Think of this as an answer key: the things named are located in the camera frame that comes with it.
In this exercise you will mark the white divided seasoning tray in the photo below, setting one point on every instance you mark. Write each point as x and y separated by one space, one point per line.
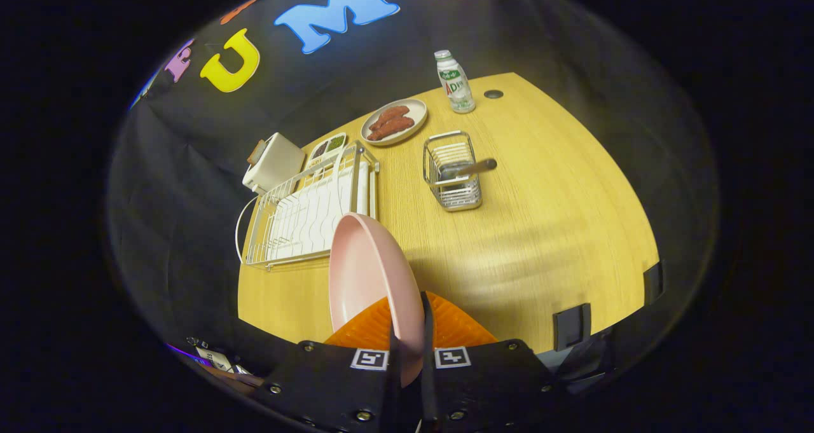
327 145

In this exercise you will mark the white toaster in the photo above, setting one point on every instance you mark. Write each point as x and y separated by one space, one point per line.
280 163

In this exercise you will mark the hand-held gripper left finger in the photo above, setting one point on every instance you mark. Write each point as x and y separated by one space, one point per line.
395 395

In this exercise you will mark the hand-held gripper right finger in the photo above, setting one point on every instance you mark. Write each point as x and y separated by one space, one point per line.
427 382

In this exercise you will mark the white green-label bottle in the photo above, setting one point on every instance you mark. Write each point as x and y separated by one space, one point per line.
456 86

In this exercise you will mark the black table edge bracket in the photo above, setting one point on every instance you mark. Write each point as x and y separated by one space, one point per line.
653 283
571 327

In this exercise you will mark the toast slice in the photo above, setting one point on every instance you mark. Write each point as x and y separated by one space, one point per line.
256 151

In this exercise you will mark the pink plate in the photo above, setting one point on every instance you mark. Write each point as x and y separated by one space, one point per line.
369 274

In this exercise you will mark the white label strip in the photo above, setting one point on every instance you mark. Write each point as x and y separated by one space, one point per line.
213 358

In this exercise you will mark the black backdrop cloth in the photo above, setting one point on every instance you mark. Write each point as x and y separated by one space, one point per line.
191 166

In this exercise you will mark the beige plate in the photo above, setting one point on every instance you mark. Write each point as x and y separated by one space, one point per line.
416 110

